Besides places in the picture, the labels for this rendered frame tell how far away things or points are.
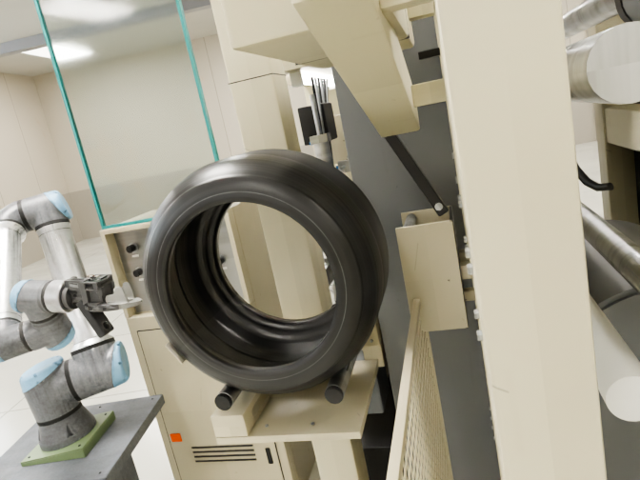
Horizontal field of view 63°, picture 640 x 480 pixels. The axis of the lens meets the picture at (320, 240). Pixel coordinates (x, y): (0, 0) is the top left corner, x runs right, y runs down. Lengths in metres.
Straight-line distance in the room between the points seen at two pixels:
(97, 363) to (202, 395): 0.49
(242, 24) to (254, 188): 0.38
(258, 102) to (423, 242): 0.59
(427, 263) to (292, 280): 0.41
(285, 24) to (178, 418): 1.85
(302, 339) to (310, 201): 0.53
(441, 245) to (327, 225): 0.40
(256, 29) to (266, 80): 0.65
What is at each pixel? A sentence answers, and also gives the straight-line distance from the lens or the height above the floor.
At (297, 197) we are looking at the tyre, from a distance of 1.10.
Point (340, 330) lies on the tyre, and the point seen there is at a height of 1.06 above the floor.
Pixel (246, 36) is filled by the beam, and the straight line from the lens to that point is 0.85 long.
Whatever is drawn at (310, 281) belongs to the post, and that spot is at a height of 1.06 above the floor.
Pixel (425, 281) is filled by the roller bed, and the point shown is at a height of 1.05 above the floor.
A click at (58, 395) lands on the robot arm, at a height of 0.80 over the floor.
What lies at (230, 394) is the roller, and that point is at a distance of 1.35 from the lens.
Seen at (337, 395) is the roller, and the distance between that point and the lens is 1.25.
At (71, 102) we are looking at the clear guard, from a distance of 2.23.
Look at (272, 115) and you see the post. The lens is 1.49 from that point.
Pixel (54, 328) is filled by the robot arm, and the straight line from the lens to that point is 1.68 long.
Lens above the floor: 1.51
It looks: 12 degrees down
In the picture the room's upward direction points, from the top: 12 degrees counter-clockwise
